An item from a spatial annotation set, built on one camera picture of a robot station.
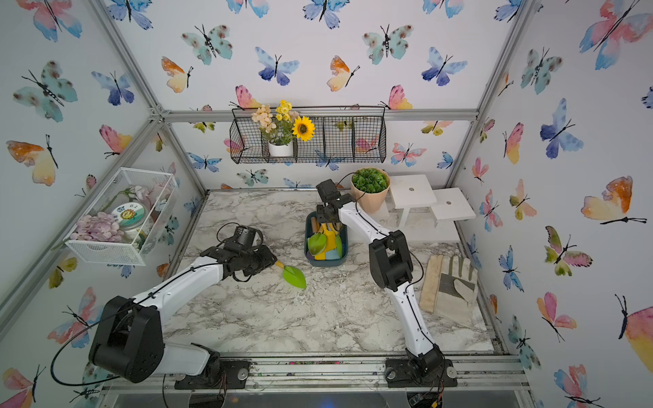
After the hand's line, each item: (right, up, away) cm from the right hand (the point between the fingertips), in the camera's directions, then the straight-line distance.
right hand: (326, 211), depth 101 cm
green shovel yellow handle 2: (-4, -12, -3) cm, 13 cm away
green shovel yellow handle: (-12, -23, -8) cm, 27 cm away
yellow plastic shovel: (+2, -12, -4) cm, 13 cm away
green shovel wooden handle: (-4, -5, +2) cm, 7 cm away
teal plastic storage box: (-1, -19, -5) cm, 20 cm away
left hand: (-16, -16, -13) cm, 26 cm away
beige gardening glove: (+44, -27, -11) cm, 53 cm away
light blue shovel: (+3, -16, -5) cm, 17 cm away
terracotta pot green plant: (+15, +8, -17) cm, 24 cm away
